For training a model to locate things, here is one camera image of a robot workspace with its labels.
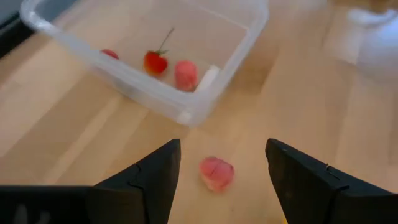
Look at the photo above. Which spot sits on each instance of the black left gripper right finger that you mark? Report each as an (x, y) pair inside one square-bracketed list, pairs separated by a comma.
[(311, 193)]

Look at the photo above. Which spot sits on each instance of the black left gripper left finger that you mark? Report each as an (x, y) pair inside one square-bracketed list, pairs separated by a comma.
[(149, 186)]

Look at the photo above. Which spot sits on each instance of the pink fruit piece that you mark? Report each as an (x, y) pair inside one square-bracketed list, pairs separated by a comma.
[(185, 75), (216, 174)]

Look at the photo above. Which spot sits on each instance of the clear plastic tupperware container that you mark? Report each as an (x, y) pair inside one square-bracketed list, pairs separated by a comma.
[(140, 90)]

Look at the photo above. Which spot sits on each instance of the small red cherry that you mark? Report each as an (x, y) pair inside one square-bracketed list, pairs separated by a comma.
[(109, 53)]

